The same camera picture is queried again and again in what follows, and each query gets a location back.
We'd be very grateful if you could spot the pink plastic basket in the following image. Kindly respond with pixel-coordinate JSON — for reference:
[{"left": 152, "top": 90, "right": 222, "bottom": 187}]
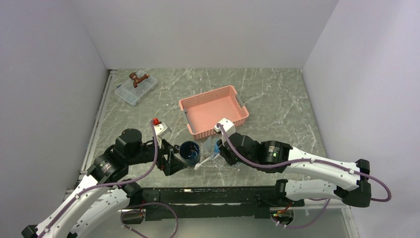
[{"left": 179, "top": 85, "right": 249, "bottom": 140}]

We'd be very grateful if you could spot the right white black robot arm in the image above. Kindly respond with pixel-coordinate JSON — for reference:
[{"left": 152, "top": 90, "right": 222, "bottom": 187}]
[{"left": 216, "top": 133, "right": 372, "bottom": 208}]

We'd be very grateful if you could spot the white red toothpaste tube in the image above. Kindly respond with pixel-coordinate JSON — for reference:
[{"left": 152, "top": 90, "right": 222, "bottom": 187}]
[{"left": 202, "top": 137, "right": 213, "bottom": 159}]

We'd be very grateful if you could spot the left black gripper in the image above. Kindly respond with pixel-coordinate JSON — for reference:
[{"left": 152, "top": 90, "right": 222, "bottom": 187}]
[{"left": 127, "top": 134, "right": 187, "bottom": 175}]

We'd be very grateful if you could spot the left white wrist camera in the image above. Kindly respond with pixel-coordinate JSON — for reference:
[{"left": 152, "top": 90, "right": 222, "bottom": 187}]
[{"left": 152, "top": 118, "right": 172, "bottom": 148}]

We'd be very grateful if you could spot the white toothbrush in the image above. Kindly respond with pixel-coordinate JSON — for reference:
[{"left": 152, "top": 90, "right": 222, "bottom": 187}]
[{"left": 194, "top": 155, "right": 215, "bottom": 171}]

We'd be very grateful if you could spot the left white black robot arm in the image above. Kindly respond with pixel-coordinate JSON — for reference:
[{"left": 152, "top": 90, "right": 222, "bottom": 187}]
[{"left": 21, "top": 129, "right": 188, "bottom": 238}]

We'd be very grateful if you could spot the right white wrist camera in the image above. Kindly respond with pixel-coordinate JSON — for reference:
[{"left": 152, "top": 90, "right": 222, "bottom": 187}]
[{"left": 213, "top": 118, "right": 236, "bottom": 144}]

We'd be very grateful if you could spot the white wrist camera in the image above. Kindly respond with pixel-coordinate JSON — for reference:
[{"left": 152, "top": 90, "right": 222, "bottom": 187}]
[
  {"left": 213, "top": 118, "right": 236, "bottom": 144},
  {"left": 152, "top": 118, "right": 172, "bottom": 148}
]

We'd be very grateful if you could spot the dark blue mug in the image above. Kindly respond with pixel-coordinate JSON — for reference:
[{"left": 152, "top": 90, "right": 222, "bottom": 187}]
[{"left": 179, "top": 141, "right": 200, "bottom": 166}]

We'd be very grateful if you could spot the blue toothpaste tube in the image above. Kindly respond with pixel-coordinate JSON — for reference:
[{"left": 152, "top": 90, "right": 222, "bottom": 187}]
[{"left": 213, "top": 141, "right": 220, "bottom": 159}]

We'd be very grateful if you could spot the clear textured oval tray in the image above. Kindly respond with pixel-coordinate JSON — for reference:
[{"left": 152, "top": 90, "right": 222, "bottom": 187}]
[{"left": 182, "top": 155, "right": 238, "bottom": 172}]

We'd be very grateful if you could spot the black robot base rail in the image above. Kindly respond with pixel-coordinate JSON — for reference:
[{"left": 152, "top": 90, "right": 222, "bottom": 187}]
[{"left": 125, "top": 179, "right": 306, "bottom": 221}]

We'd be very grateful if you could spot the clear plastic organizer box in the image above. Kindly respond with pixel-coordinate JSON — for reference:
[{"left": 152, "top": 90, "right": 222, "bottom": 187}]
[{"left": 114, "top": 70, "right": 158, "bottom": 106}]

